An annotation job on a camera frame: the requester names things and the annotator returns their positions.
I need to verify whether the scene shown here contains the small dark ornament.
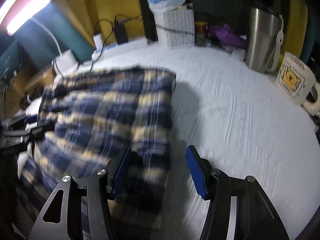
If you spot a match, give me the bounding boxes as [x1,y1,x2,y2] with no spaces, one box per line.
[196,34,208,47]

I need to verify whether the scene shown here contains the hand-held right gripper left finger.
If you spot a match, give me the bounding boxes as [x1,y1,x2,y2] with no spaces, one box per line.
[27,146,132,240]

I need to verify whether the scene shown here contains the white charger plug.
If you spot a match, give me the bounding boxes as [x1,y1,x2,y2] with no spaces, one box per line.
[94,34,104,50]

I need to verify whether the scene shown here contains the white power strip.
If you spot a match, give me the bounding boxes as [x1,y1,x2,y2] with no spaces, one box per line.
[91,36,148,60]

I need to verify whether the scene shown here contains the blue plaid pants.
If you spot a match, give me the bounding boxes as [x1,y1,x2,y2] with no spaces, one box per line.
[16,66,177,240]

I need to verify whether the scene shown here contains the orange jar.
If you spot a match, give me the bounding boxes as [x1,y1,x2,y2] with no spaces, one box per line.
[194,21,208,34]

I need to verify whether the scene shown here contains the purple cloth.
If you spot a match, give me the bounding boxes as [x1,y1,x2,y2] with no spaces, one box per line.
[207,24,247,48]

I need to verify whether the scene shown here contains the teal curtain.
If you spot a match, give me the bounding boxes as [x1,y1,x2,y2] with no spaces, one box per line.
[15,4,97,68]
[301,2,320,68]

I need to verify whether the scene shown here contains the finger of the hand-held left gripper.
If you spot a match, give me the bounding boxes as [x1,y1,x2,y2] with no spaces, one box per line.
[7,114,38,127]
[24,124,49,140]

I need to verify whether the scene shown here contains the white bear print mug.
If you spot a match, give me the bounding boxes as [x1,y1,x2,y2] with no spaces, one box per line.
[274,52,320,117]

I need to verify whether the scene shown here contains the white quilted table cover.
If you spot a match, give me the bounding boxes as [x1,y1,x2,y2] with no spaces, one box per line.
[19,44,320,240]

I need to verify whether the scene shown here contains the stainless steel tumbler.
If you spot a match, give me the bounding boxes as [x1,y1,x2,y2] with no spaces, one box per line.
[244,1,284,73]

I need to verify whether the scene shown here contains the white perforated plastic basket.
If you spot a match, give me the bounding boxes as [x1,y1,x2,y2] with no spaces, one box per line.
[154,9,195,47]

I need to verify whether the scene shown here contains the white desk lamp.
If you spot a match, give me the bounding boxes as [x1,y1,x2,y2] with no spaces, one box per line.
[6,0,79,77]

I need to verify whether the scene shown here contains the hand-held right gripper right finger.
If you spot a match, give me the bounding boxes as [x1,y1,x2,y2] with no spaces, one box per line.
[185,145,290,240]

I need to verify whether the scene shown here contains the clear plastic bag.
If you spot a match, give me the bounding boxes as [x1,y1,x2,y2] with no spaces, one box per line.
[147,0,188,13]

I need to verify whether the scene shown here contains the black cable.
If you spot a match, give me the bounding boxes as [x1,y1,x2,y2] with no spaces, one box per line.
[52,15,195,77]

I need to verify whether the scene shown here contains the dark screen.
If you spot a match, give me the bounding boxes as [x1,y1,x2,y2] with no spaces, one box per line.
[0,37,24,85]

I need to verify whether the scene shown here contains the black power adapter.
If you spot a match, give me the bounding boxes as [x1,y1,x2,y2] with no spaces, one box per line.
[114,24,129,44]

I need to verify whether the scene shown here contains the yellow curtain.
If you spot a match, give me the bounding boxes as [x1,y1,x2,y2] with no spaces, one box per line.
[277,0,309,63]
[47,0,147,49]

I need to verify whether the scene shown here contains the dark window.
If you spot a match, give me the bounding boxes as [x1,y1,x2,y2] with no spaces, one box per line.
[136,0,290,43]

